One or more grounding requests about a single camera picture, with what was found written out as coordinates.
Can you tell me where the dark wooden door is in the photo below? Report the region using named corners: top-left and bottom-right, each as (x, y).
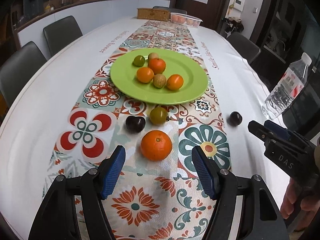
top-left (170, 0), bottom-right (234, 30)

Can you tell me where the dark chair right side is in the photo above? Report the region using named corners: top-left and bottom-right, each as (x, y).
top-left (226, 32), bottom-right (261, 64)

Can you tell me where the small orange mandarin front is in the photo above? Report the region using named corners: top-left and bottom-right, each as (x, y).
top-left (136, 67), bottom-right (154, 83)

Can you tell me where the patterned table runner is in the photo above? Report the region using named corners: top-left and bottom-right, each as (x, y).
top-left (43, 21), bottom-right (231, 239)

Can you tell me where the tan longan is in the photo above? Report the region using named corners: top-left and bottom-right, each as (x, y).
top-left (153, 74), bottom-right (167, 88)
top-left (148, 53), bottom-right (159, 60)

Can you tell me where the dark plum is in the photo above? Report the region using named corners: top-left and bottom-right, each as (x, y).
top-left (229, 111), bottom-right (242, 127)
top-left (125, 116), bottom-right (146, 133)

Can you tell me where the wicker basket box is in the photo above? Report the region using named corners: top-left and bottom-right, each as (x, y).
top-left (137, 8), bottom-right (170, 22)

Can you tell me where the dark chair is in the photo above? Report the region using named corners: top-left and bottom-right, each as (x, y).
top-left (226, 32), bottom-right (261, 64)
top-left (0, 41), bottom-right (47, 108)
top-left (43, 16), bottom-right (83, 56)

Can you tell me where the large orange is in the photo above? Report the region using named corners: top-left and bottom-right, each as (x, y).
top-left (140, 130), bottom-right (172, 161)

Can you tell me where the white tablecloth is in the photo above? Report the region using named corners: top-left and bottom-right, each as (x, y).
top-left (1, 18), bottom-right (290, 239)

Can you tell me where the clear water bottle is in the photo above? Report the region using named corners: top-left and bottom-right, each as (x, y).
top-left (261, 52), bottom-right (312, 120)

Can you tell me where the clear plastic fruit container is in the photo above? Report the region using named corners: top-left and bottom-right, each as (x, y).
top-left (170, 12), bottom-right (203, 28)

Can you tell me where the green plate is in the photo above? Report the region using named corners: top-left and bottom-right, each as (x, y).
top-left (110, 48), bottom-right (208, 105)

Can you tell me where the dark chair far end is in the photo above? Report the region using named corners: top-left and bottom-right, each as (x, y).
top-left (153, 6), bottom-right (187, 15)

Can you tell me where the small orange mandarin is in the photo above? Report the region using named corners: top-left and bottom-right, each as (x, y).
top-left (136, 67), bottom-right (154, 83)
top-left (166, 74), bottom-right (184, 90)

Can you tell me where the person right hand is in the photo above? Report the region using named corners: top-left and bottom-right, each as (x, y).
top-left (280, 179), bottom-right (319, 221)

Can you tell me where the dark chair near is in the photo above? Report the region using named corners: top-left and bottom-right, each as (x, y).
top-left (0, 41), bottom-right (47, 108)

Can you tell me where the white intercom panel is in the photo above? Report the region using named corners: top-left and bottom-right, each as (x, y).
top-left (233, 0), bottom-right (244, 12)

